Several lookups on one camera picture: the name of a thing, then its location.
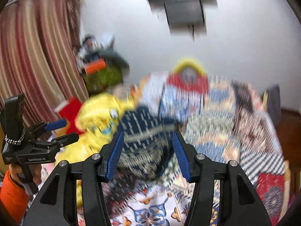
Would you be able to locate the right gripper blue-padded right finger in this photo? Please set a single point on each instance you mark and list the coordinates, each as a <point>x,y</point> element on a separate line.
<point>239,203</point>

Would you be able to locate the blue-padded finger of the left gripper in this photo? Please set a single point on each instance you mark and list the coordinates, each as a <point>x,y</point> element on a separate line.
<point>64,140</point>
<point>44,127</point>

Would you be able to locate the navy patterned hooded garment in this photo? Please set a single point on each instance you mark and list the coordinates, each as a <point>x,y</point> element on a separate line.
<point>147,145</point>

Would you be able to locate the orange sleeve forearm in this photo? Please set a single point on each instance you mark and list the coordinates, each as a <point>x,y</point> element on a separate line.
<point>14,198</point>

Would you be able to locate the person's left hand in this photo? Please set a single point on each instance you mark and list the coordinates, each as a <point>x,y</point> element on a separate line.
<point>16,172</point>

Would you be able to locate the red and white box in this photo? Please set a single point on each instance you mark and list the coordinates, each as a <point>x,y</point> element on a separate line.
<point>69,110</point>

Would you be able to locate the yellow cartoon fleece blanket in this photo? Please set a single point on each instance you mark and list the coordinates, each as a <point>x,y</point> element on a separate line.
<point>98,119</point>

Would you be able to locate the green patterned cloth cover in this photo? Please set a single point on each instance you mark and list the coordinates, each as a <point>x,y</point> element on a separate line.
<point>99,81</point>

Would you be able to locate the striped brown curtain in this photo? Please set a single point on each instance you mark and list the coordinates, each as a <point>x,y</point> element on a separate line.
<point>38,43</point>

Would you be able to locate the orange box on clutter pile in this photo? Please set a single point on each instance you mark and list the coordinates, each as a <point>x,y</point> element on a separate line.
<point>94,66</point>

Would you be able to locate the colourful patchwork bedspread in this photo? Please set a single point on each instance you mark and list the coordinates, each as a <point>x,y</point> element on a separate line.
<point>223,119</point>

